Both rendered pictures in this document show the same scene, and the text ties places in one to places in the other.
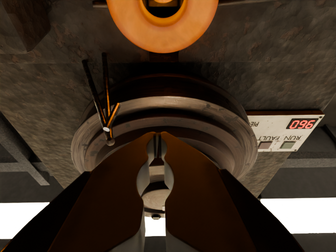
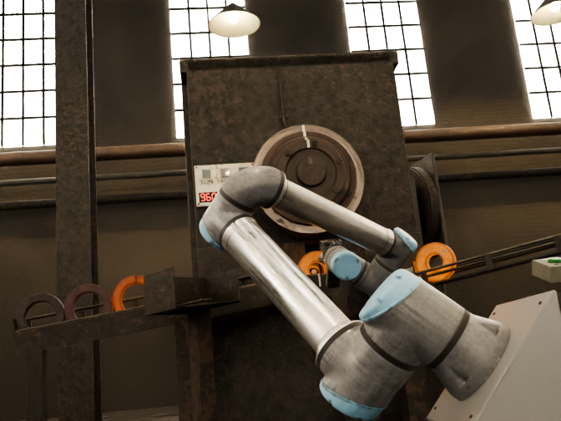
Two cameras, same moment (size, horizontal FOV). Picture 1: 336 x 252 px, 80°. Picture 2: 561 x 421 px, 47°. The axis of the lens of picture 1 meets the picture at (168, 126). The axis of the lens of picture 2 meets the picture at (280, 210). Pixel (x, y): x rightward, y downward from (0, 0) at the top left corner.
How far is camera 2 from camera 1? 2.30 m
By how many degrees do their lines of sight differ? 34
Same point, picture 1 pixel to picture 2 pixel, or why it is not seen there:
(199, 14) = (304, 266)
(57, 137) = (382, 171)
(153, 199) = (318, 173)
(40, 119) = (388, 189)
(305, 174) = not seen: outside the picture
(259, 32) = not seen: hidden behind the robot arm
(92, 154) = (350, 193)
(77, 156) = (361, 186)
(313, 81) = not seen: hidden behind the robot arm
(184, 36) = (308, 258)
